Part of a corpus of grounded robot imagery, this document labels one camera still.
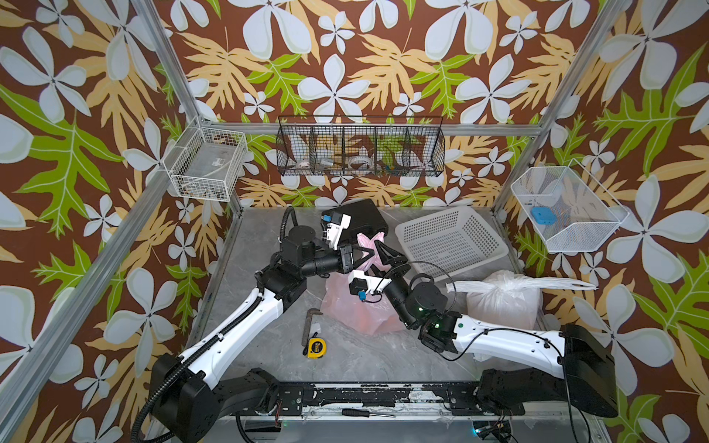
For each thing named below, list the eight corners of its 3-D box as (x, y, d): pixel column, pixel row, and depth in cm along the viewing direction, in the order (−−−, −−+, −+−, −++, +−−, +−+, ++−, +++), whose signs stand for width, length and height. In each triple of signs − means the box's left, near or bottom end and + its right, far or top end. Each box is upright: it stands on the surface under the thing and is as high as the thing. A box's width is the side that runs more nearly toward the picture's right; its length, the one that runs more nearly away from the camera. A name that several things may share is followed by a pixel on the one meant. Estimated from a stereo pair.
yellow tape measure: (301, 353, 84) (300, 350, 82) (315, 334, 88) (314, 331, 86) (318, 365, 82) (317, 362, 80) (331, 345, 86) (331, 342, 84)
